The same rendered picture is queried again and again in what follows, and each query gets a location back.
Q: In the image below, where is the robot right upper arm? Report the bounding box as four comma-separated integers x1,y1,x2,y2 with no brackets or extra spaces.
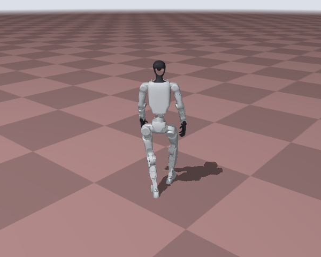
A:
170,82,184,110

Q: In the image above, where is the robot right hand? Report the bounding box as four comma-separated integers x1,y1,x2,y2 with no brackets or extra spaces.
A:
179,121,187,137

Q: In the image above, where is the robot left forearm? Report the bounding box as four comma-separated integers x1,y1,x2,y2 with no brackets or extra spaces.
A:
138,104,146,121

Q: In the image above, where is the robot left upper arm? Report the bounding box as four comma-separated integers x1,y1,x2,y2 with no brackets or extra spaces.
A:
138,82,148,109

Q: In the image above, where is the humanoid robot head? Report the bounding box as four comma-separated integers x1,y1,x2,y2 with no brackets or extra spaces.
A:
153,61,166,83

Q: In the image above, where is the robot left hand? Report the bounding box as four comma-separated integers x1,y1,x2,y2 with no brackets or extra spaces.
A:
140,118,148,128

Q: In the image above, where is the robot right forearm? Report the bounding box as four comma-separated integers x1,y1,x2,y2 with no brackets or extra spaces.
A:
178,104,187,123

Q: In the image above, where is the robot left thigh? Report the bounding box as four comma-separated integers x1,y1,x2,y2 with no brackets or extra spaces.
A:
141,124,156,165

